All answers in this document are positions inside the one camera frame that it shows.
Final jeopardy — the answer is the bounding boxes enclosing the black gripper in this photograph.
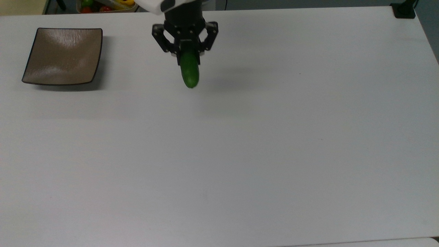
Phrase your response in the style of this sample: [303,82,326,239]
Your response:
[152,6,219,66]

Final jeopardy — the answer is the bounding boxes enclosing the green cucumber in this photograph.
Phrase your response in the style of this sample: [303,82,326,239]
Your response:
[180,51,200,89]

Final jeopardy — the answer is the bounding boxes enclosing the square brown ceramic plate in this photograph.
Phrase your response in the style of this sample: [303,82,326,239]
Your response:
[22,27,103,86]

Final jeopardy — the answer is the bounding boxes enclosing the yellow toy fruit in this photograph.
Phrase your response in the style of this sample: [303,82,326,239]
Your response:
[113,0,136,10]

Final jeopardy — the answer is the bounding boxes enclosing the clear box of toys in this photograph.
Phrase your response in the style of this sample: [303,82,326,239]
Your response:
[76,0,138,14]

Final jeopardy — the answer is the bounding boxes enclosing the black stand base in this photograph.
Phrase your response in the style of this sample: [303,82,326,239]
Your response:
[391,0,418,19]

